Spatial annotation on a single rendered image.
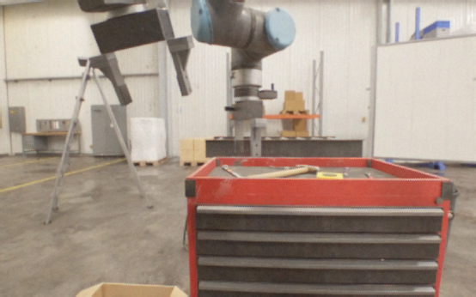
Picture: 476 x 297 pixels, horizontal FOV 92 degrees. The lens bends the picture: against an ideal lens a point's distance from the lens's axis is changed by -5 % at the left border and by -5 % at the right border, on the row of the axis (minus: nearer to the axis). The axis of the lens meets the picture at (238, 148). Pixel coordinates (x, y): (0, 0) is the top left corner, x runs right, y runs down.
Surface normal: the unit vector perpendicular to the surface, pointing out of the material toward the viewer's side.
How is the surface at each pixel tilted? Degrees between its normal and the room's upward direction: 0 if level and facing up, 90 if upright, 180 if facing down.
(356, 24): 90
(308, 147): 90
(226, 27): 123
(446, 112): 90
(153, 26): 114
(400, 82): 90
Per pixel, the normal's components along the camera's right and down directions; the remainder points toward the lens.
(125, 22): -0.12, 0.48
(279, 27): 0.53, 0.07
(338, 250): -0.07, 0.09
